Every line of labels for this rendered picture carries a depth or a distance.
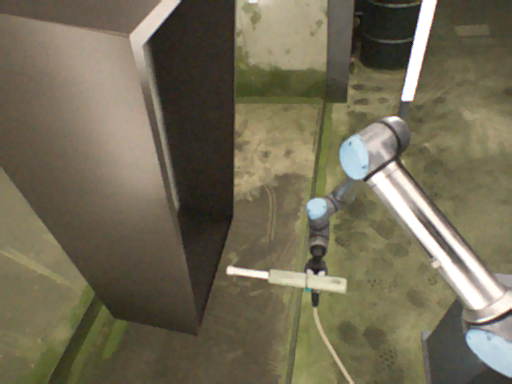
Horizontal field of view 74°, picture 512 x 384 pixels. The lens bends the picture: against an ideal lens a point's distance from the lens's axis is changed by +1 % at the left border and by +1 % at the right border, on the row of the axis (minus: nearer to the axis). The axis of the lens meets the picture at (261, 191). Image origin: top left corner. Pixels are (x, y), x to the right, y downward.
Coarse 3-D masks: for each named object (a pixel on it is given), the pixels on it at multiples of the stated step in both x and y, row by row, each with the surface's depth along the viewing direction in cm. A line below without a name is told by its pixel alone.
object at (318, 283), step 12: (264, 276) 138; (276, 276) 136; (288, 276) 135; (300, 276) 135; (312, 276) 134; (324, 276) 134; (312, 288) 138; (324, 288) 132; (336, 288) 130; (312, 300) 143
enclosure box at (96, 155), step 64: (0, 0) 46; (64, 0) 47; (128, 0) 49; (192, 0) 96; (0, 64) 49; (64, 64) 47; (128, 64) 45; (192, 64) 111; (0, 128) 60; (64, 128) 57; (128, 128) 54; (192, 128) 132; (64, 192) 72; (128, 192) 68; (192, 192) 163; (128, 256) 90; (192, 256) 156; (128, 320) 135; (192, 320) 120
